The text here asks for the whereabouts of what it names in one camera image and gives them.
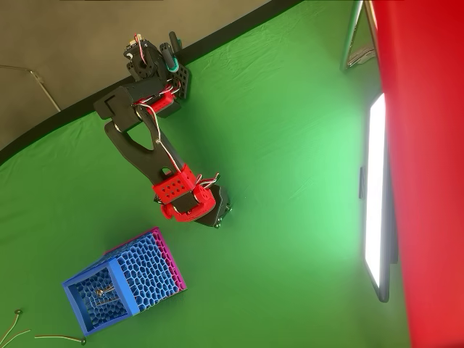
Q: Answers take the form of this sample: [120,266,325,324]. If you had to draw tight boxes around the blue and pink mesh basket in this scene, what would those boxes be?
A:
[61,226,189,337]

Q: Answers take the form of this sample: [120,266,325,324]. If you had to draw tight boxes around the green cloth with black rim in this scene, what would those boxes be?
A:
[0,0,410,348]

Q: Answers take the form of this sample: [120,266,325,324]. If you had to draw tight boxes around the black monitor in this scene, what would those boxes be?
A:
[357,92,399,304]

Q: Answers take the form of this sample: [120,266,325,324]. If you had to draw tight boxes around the chrome tube stand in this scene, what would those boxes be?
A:
[339,0,380,73]

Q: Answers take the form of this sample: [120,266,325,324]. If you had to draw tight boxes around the red blurry sheet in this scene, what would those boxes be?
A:
[369,0,464,348]

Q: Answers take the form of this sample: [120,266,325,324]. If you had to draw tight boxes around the white red servo cable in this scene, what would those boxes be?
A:
[132,34,221,190]

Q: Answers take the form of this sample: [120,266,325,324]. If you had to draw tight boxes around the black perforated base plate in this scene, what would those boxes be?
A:
[157,64,192,120]

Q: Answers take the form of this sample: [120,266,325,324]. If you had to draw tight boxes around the black teal clamp handle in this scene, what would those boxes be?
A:
[168,31,181,73]
[159,42,173,70]

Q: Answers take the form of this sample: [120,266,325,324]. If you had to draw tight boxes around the thin metal wire frame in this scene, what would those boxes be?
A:
[0,64,62,112]

